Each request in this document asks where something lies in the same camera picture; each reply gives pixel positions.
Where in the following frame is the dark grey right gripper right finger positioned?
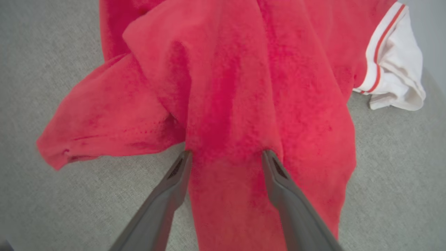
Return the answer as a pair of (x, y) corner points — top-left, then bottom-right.
(262, 150), (344, 251)

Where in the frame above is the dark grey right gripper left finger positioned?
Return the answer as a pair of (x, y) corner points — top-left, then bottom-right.
(109, 150), (193, 251)

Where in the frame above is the red shirt with white trim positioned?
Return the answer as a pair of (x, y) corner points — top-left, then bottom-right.
(36, 0), (426, 251)

